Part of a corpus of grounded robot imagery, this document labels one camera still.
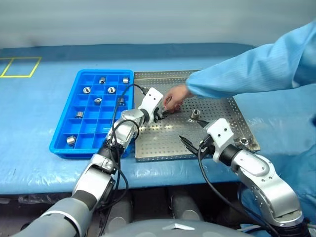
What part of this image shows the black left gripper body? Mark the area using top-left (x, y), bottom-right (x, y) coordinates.
top-left (153, 106), bottom-right (167, 122)

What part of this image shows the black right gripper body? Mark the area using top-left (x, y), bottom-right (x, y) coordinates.
top-left (197, 134), bottom-right (215, 159)

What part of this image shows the perforated steel tray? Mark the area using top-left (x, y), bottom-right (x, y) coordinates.
top-left (133, 70), bottom-right (261, 162)

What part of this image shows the blue compartment tray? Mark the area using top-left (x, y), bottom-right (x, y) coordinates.
top-left (49, 69), bottom-right (135, 159)

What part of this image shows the person's bare hand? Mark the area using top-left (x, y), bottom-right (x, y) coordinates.
top-left (162, 84), bottom-right (195, 112)

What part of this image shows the dark rounded shape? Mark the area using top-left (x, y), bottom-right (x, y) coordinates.
top-left (169, 189), bottom-right (204, 221)
top-left (107, 197), bottom-right (134, 229)

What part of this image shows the grey robot torso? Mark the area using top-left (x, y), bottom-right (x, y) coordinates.
top-left (103, 218), bottom-right (255, 237)

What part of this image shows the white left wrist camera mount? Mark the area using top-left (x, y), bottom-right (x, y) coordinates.
top-left (137, 87), bottom-right (164, 117)

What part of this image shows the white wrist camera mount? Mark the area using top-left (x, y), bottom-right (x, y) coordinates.
top-left (137, 87), bottom-right (164, 117)
top-left (205, 118), bottom-right (236, 163)

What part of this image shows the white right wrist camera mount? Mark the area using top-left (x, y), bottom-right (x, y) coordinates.
top-left (205, 118), bottom-right (236, 163)

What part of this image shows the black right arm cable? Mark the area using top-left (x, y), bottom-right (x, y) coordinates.
top-left (197, 144), bottom-right (281, 237)

